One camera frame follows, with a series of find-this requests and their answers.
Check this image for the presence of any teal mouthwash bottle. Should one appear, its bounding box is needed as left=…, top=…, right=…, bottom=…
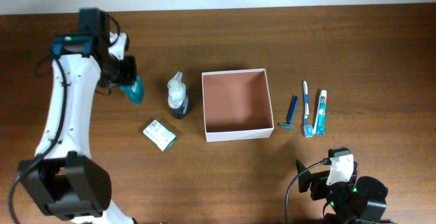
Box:
left=120, top=76, right=144, bottom=104

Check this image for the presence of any blue disposable razor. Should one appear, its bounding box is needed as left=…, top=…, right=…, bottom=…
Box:
left=279, top=96, right=298, bottom=129

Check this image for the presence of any clear spray bottle dark liquid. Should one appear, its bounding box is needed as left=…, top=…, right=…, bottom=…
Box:
left=168, top=71, right=189, bottom=119

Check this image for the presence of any green white soap box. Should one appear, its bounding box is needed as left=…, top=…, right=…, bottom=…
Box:
left=142, top=120, right=177, bottom=152

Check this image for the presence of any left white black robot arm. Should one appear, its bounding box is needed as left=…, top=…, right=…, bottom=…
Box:
left=14, top=7, right=144, bottom=223

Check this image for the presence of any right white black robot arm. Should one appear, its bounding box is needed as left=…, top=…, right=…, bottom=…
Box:
left=296, top=160, right=388, bottom=224

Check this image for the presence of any blue white toothbrush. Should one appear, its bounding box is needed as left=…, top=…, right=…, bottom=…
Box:
left=302, top=81, right=313, bottom=138

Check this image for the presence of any teal white toothpaste tube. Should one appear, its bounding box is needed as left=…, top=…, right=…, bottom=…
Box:
left=313, top=90, right=327, bottom=135

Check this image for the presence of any white square cardboard box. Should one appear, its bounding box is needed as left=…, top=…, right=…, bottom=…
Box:
left=202, top=69, right=275, bottom=142

